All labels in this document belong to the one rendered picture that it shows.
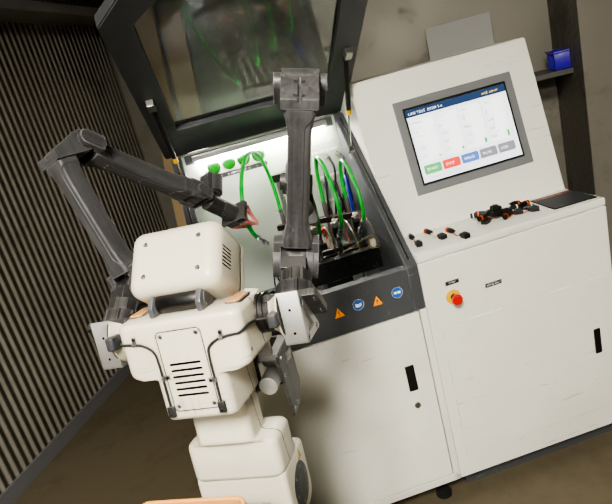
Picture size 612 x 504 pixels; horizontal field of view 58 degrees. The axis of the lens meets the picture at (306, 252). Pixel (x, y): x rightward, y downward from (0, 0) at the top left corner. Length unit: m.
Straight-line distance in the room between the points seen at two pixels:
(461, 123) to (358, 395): 1.06
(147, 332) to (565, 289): 1.50
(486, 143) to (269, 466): 1.43
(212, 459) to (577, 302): 1.42
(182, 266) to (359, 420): 1.09
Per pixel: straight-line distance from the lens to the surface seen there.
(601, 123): 3.67
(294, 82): 1.11
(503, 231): 1.96
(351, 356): 1.90
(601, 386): 2.42
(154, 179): 1.57
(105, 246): 1.39
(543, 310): 2.14
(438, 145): 2.12
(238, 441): 1.27
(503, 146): 2.22
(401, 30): 4.25
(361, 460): 2.12
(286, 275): 1.17
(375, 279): 1.82
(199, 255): 1.13
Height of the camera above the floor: 1.61
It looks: 17 degrees down
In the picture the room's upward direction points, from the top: 15 degrees counter-clockwise
